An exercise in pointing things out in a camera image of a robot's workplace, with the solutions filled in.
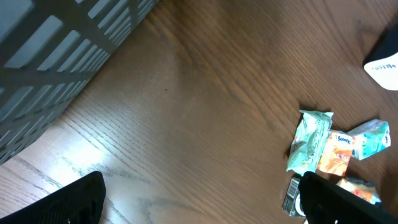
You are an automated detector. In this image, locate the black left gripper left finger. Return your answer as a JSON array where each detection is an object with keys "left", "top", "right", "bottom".
[{"left": 1, "top": 171, "right": 106, "bottom": 224}]

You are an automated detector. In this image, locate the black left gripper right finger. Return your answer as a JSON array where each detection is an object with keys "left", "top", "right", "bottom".
[{"left": 298, "top": 172, "right": 397, "bottom": 224}]

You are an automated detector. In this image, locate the dark green Zam-Buk box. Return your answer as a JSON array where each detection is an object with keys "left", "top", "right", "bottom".
[{"left": 282, "top": 177, "right": 306, "bottom": 218}]

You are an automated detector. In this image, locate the yellow antibacterial wipes bag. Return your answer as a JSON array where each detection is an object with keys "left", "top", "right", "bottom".
[{"left": 337, "top": 177, "right": 382, "bottom": 205}]

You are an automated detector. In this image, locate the orange tissue pack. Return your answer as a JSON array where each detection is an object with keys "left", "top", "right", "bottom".
[{"left": 317, "top": 130, "right": 353, "bottom": 177}]

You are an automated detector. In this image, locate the light teal wipes pack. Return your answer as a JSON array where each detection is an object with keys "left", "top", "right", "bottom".
[{"left": 286, "top": 110, "right": 334, "bottom": 176}]

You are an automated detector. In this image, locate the green white tissue pack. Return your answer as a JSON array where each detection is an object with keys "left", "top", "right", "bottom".
[{"left": 347, "top": 119, "right": 391, "bottom": 161}]

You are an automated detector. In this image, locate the white barcode scanner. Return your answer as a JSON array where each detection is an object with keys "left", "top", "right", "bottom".
[{"left": 363, "top": 25, "right": 397, "bottom": 91}]

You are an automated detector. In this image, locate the dark grey plastic basket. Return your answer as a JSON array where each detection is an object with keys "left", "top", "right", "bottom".
[{"left": 1, "top": 0, "right": 157, "bottom": 162}]

